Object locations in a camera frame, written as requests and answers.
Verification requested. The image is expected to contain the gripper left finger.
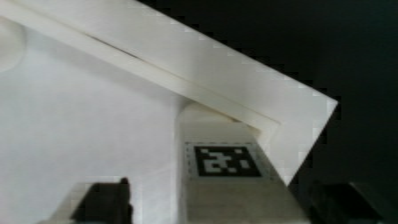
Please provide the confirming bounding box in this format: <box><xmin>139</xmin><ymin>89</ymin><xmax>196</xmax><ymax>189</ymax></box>
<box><xmin>38</xmin><ymin>176</ymin><xmax>135</xmax><ymax>224</ymax></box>

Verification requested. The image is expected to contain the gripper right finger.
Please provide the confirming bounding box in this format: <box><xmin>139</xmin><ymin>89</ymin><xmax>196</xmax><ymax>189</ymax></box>
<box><xmin>309</xmin><ymin>182</ymin><xmax>398</xmax><ymax>224</ymax></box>

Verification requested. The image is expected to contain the white leg with tag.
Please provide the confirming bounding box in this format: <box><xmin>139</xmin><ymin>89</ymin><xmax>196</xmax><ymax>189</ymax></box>
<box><xmin>178</xmin><ymin>103</ymin><xmax>311</xmax><ymax>224</ymax></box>

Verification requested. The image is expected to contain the white square tabletop part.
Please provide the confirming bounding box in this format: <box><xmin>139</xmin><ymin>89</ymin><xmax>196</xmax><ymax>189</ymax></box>
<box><xmin>0</xmin><ymin>0</ymin><xmax>338</xmax><ymax>224</ymax></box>

